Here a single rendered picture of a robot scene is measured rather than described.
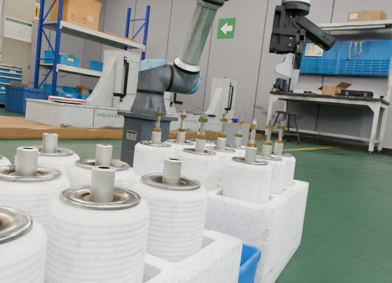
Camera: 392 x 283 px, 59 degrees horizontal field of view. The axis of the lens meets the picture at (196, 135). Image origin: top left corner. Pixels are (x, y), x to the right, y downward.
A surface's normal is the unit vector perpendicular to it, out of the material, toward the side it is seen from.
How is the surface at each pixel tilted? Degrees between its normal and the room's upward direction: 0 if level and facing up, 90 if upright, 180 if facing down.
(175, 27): 90
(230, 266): 90
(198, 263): 0
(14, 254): 57
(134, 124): 90
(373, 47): 90
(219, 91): 68
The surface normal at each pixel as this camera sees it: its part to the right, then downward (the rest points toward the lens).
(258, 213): -0.46, 0.02
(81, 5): 0.79, 0.32
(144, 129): 0.13, 0.09
